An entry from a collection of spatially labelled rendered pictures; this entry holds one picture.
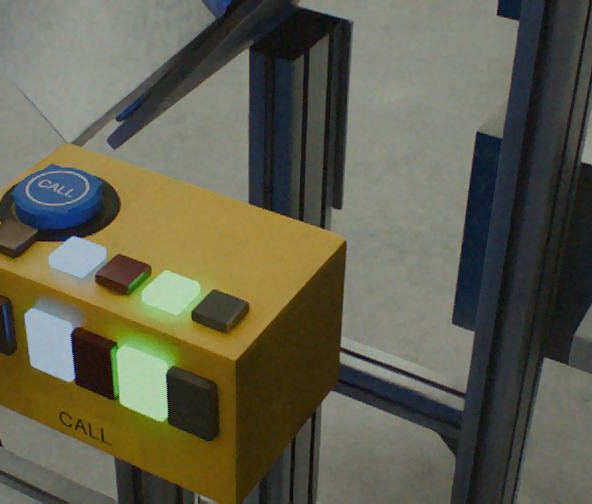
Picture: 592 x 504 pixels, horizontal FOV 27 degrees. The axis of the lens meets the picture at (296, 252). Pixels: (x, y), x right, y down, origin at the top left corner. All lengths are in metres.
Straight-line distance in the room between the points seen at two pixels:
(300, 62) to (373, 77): 1.89
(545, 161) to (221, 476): 0.51
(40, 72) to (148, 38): 0.08
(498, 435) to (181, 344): 0.69
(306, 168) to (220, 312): 0.63
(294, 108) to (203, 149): 1.59
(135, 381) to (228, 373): 0.05
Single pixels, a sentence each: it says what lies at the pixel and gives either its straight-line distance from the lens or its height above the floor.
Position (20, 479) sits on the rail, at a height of 0.86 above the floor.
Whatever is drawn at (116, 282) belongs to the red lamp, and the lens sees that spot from 0.53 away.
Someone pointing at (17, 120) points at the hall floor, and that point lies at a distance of 2.80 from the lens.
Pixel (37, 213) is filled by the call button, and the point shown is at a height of 1.08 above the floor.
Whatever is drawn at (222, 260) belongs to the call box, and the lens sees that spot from 0.55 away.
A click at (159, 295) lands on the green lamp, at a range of 0.52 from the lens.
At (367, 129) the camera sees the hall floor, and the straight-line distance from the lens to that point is 2.74.
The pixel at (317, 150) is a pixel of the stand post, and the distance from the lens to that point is 1.14.
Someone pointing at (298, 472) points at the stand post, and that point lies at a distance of 1.39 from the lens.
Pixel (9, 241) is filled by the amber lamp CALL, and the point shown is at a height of 1.08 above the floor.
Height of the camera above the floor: 1.40
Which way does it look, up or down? 36 degrees down
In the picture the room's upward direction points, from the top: 2 degrees clockwise
